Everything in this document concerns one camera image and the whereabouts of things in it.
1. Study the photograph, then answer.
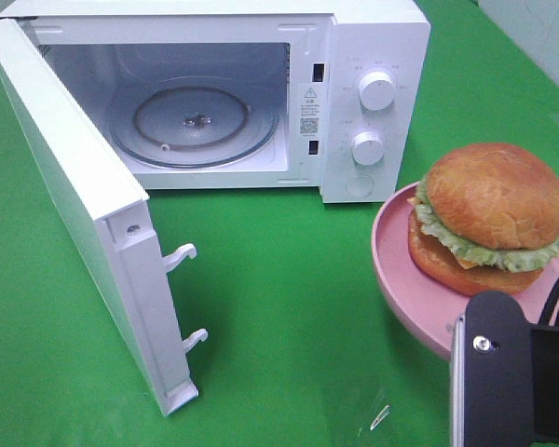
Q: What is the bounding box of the green table mat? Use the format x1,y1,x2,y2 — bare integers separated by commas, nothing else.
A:
0,0,559,447

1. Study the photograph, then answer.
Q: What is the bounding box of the upper white microwave knob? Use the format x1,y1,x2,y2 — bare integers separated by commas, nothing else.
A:
358,69,396,111

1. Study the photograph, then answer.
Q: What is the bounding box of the white microwave knob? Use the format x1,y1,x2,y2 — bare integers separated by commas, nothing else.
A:
351,131,385,166
358,69,396,111

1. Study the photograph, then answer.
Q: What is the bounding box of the round white door button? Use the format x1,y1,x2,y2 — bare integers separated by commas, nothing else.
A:
346,175,375,197

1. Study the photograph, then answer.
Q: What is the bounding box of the black camera cable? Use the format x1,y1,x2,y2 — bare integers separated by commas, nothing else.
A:
537,260,559,327

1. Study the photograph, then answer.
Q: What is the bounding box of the pink round plate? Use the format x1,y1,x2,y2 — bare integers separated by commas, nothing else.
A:
370,182,559,362

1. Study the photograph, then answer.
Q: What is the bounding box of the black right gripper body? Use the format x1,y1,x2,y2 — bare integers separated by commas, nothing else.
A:
530,260,559,441

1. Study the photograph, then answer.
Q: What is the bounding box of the white microwave oven body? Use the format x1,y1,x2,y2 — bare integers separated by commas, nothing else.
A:
0,1,430,203

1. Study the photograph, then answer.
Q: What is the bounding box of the burger with lettuce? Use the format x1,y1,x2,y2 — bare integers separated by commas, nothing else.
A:
407,142,559,296

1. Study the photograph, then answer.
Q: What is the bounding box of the lower white microwave knob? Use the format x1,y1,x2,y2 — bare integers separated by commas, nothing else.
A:
351,131,385,166

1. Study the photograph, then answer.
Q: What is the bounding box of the white microwave door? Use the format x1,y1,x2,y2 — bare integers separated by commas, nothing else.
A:
0,19,208,415

